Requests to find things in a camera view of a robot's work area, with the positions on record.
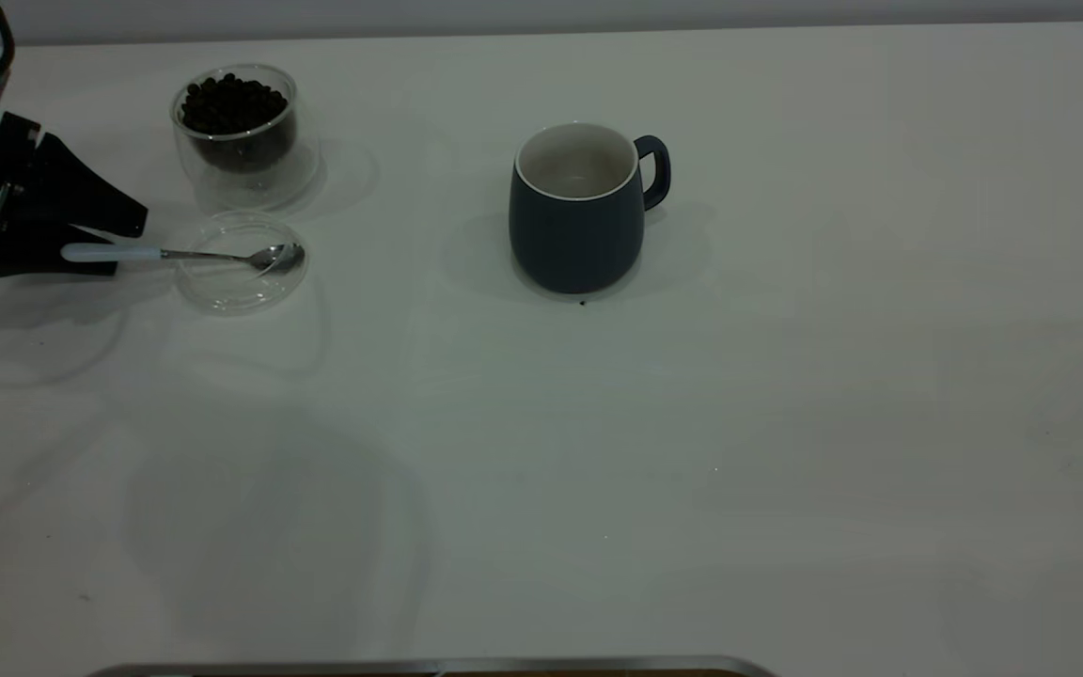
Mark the clear double-wall glass cup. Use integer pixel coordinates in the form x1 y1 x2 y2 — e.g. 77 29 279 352
170 62 323 213

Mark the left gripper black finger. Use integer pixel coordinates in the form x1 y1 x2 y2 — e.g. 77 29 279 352
23 133 149 238
0 224 121 277

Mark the blue-handled metal spoon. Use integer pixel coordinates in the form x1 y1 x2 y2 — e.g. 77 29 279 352
60 242 306 277

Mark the small clear glass dish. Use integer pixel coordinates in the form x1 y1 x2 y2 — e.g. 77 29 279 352
173 210 309 317

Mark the dark blue ceramic mug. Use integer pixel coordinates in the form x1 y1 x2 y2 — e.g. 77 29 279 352
508 120 672 295

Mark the grey metal bar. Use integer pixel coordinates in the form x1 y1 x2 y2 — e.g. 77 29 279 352
86 655 777 677

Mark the dark coffee beans pile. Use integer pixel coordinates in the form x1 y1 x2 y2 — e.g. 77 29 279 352
180 72 299 176

